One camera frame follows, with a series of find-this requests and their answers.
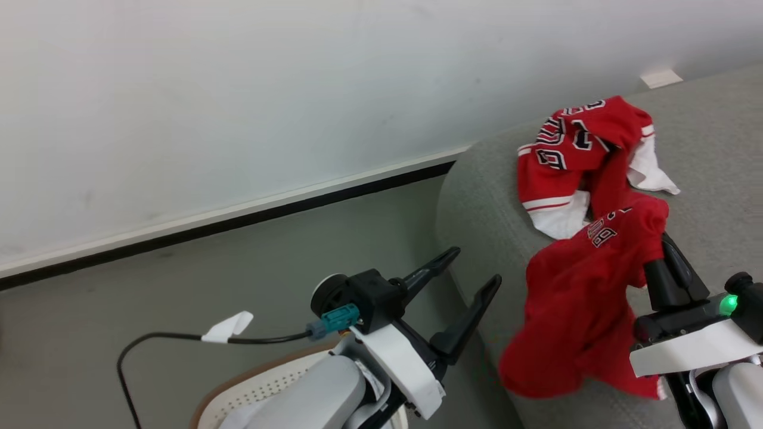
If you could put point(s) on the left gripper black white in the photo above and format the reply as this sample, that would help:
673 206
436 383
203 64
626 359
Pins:
381 310

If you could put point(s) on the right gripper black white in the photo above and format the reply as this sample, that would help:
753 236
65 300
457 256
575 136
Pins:
691 342

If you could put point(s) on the red basketball jersey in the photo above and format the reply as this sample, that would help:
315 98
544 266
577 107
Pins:
572 310

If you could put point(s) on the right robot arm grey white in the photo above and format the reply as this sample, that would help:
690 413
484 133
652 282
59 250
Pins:
733 396

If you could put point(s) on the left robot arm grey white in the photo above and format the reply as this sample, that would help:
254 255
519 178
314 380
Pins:
310 396

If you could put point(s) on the grey fabric sofa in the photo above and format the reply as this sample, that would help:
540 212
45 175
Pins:
709 179

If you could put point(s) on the cream perforated laundry basket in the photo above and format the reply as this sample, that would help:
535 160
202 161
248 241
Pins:
262 387

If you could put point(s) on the black skirting strip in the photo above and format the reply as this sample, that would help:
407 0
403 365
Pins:
238 223

